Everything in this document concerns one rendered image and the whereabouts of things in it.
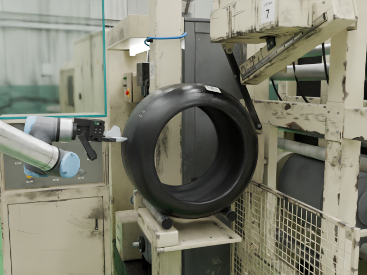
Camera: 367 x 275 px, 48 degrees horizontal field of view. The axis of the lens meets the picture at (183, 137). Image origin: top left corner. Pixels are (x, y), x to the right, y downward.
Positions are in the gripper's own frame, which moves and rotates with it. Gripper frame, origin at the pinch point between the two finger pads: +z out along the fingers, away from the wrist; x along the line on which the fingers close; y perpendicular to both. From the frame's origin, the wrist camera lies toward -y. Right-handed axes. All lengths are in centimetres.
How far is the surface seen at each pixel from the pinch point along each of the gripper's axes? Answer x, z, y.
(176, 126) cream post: 25.9, 29.8, 5.4
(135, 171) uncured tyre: -8.4, 3.9, -10.4
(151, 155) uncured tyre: -11.8, 8.8, -3.6
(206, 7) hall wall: 966, 388, 287
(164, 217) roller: -9.3, 17.3, -28.4
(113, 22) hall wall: 924, 124, 193
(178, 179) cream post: 25.9, 34.0, -20.0
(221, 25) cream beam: 11, 40, 53
